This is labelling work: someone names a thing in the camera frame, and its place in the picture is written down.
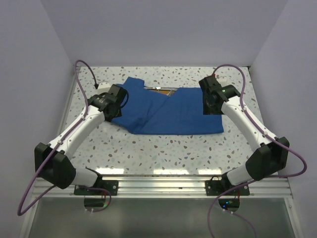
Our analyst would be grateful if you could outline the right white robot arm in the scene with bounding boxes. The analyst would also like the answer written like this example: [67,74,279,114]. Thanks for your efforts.
[199,75,289,195]

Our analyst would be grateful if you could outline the aluminium mounting rail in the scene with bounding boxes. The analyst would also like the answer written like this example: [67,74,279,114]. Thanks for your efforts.
[32,173,290,199]

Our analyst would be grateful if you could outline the blue surgical drape cloth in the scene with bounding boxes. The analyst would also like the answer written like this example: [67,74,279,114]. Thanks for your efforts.
[112,77,224,135]

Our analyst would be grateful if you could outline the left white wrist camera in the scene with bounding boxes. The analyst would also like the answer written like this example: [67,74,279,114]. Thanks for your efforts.
[97,82,111,94]

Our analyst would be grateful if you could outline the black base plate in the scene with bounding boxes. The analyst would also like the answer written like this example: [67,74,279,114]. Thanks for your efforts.
[205,175,250,196]
[74,179,119,196]

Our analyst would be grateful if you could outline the steel tray with orange mat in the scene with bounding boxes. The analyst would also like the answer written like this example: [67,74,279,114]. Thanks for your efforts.
[144,87,178,97]

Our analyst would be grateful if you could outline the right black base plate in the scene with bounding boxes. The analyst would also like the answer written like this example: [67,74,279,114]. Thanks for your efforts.
[205,175,250,196]

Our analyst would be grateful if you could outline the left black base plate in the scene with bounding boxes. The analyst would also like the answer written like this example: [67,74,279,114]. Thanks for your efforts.
[74,179,119,196]

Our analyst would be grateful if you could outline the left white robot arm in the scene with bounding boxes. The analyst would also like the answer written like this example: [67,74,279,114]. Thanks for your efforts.
[34,84,129,195]

